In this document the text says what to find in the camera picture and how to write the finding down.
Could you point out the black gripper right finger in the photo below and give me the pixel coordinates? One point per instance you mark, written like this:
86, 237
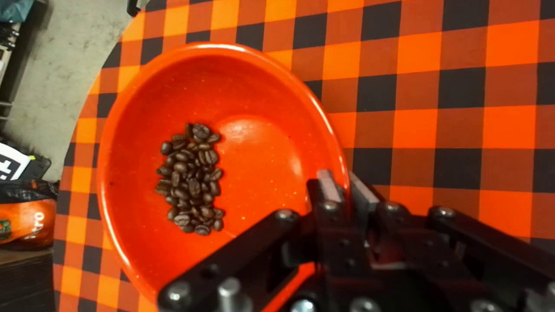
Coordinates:
438, 260

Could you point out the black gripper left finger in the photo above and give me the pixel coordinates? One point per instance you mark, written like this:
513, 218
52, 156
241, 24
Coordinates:
340, 248

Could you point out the small red bowl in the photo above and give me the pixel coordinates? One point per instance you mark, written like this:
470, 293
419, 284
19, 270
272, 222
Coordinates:
265, 149

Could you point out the coffee beans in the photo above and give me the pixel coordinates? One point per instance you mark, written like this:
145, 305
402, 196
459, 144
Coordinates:
190, 178

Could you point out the red black checkered tablecloth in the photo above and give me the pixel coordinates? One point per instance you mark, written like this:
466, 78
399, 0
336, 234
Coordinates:
438, 104

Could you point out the black orange clamp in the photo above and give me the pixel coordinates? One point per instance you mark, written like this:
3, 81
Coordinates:
26, 222

